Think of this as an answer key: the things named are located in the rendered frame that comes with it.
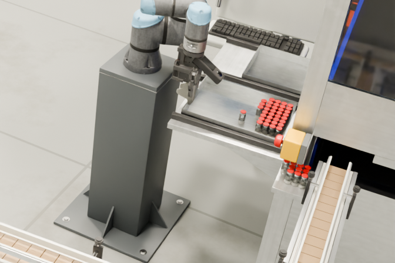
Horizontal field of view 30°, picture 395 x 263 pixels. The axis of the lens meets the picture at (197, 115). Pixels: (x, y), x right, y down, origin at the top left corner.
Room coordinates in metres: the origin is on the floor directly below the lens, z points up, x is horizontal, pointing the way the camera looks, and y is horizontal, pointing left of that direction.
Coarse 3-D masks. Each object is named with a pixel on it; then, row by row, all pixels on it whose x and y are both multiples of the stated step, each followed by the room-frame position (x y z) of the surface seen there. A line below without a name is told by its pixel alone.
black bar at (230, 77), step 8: (224, 72) 2.36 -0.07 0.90; (232, 80) 2.33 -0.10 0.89; (240, 80) 2.33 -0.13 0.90; (248, 80) 2.33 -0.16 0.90; (256, 88) 2.31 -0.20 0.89; (264, 88) 2.31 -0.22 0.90; (272, 88) 2.31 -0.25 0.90; (280, 96) 2.29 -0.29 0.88; (288, 96) 2.28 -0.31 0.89; (296, 96) 2.28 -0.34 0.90
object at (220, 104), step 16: (208, 80) 2.29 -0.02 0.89; (224, 80) 2.28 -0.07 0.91; (208, 96) 2.20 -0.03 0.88; (224, 96) 2.22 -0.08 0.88; (240, 96) 2.24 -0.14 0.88; (256, 96) 2.25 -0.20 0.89; (272, 96) 2.23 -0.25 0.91; (192, 112) 2.04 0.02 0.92; (208, 112) 2.10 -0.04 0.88; (224, 112) 2.12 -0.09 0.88; (240, 128) 2.00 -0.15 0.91
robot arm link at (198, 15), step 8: (192, 8) 2.08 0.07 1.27; (200, 8) 2.09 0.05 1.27; (208, 8) 2.10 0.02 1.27; (192, 16) 2.07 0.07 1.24; (200, 16) 2.07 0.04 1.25; (208, 16) 2.08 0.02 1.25; (192, 24) 2.07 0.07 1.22; (200, 24) 2.07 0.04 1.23; (208, 24) 2.09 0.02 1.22; (192, 32) 2.07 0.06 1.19; (200, 32) 2.07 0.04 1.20; (208, 32) 2.10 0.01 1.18; (192, 40) 2.07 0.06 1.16; (200, 40) 2.07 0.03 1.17
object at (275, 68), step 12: (264, 48) 2.59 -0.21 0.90; (252, 60) 2.48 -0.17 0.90; (264, 60) 2.53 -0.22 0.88; (276, 60) 2.55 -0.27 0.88; (288, 60) 2.57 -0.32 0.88; (300, 60) 2.56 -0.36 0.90; (252, 72) 2.43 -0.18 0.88; (264, 72) 2.44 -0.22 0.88; (276, 72) 2.46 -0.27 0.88; (288, 72) 2.48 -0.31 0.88; (300, 72) 2.49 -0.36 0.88; (264, 84) 2.33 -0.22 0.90; (276, 84) 2.32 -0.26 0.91; (288, 84) 2.39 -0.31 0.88; (300, 84) 2.40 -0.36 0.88
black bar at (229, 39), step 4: (228, 36) 2.65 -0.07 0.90; (228, 40) 2.63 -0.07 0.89; (232, 40) 2.63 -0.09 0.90; (236, 40) 2.63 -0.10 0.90; (240, 40) 2.64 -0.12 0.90; (236, 44) 2.63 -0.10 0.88; (240, 44) 2.62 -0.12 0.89; (244, 44) 2.62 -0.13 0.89; (248, 44) 2.62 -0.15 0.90; (252, 44) 2.62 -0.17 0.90; (248, 48) 2.62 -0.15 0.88; (252, 48) 2.61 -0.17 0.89; (256, 48) 2.61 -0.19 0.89
